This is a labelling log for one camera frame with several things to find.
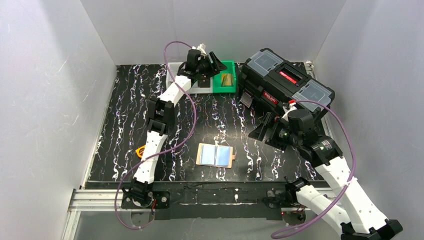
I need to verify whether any orange gold credit card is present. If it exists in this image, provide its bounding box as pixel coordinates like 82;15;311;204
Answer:
221;73;234;87

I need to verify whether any beige leather card holder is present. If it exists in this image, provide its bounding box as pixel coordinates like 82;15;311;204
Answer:
195;143;236;169

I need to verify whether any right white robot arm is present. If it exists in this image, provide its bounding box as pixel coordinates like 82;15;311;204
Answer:
248;109;403;240

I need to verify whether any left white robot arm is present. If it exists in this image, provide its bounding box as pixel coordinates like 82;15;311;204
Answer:
123;43;227;207

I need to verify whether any black card in bin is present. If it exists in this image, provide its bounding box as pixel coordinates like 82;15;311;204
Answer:
198;78;211;88

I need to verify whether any left white storage bin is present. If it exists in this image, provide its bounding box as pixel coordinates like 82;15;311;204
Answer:
165;62;183;88

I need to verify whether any white storage bin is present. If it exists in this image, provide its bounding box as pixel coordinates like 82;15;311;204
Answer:
188;79;213;94
165;62;183;88

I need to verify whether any middle white storage bin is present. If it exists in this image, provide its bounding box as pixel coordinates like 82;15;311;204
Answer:
188;79;213;94

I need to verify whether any green storage bin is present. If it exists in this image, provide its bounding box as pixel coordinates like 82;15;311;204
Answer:
212;60;237;94

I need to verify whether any black plastic toolbox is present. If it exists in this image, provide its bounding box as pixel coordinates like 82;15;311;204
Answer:
235;48;335;121

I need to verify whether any aluminium frame rail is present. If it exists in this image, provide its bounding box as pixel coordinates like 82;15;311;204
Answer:
61;187;377;240

